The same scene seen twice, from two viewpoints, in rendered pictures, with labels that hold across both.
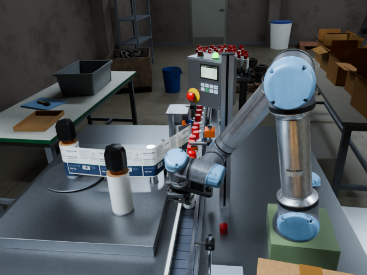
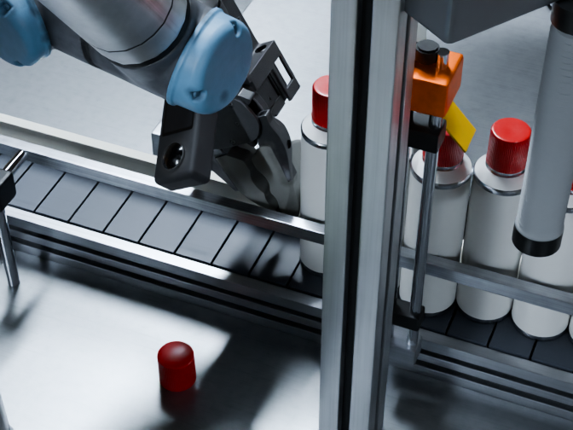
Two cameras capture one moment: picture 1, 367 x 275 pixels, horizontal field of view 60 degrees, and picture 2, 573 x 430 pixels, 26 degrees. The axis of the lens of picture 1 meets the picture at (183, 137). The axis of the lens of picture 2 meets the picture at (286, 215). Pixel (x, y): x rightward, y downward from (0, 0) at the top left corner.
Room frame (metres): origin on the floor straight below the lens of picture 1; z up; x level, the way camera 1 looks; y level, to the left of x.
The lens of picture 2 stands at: (1.25, -0.82, 1.72)
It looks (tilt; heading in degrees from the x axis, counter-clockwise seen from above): 43 degrees down; 105
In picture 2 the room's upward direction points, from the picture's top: straight up
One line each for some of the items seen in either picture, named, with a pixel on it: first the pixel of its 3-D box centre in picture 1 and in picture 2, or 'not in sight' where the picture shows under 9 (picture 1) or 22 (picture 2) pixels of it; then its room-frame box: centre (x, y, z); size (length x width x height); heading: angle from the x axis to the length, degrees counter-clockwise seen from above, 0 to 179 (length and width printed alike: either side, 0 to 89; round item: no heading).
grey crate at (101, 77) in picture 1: (86, 77); not in sight; (3.21, 0.96, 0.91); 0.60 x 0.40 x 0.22; 172
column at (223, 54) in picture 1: (225, 137); (367, 142); (1.14, -0.17, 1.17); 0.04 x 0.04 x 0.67; 83
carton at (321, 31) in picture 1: (330, 46); not in sight; (3.98, -1.86, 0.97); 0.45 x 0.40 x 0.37; 81
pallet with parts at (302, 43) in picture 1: (320, 42); not in sight; (8.90, -3.86, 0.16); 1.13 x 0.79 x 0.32; 79
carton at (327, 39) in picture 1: (335, 53); not in sight; (3.56, -1.73, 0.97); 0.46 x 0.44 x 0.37; 174
